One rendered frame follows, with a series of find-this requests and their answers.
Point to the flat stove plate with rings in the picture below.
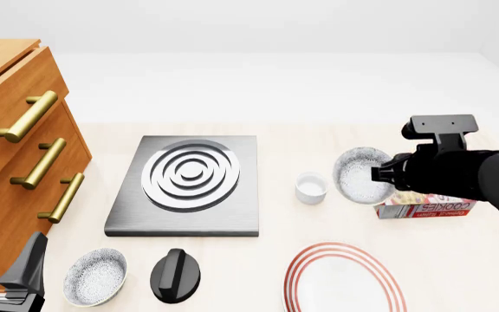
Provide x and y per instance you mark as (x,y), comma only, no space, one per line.
(189,211)

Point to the flat plate on black stalk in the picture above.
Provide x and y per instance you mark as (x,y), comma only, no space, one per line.
(444,125)

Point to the wooden cabinet drawer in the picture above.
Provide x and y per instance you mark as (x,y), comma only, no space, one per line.
(65,130)
(24,224)

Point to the white plate with red rings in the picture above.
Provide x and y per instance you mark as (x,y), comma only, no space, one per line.
(340,282)

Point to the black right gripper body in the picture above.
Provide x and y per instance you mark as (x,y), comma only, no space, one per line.
(388,172)

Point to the small white ramekin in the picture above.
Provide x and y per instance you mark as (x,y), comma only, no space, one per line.
(311,190)

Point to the round black stove knob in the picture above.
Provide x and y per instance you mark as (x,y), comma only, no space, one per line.
(175,276)

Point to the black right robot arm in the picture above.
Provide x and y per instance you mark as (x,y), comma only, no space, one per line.
(483,178)

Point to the printed cookies box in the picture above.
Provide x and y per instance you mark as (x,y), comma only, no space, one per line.
(423,208)

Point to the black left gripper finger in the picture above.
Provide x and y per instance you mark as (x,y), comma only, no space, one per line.
(28,266)

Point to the patterned black and white bowl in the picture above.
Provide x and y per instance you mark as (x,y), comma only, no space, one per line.
(353,175)
(95,276)

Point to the wooden drawer with thick front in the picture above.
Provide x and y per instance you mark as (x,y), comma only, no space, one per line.
(11,97)

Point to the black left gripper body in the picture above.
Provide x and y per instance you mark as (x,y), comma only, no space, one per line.
(11,300)

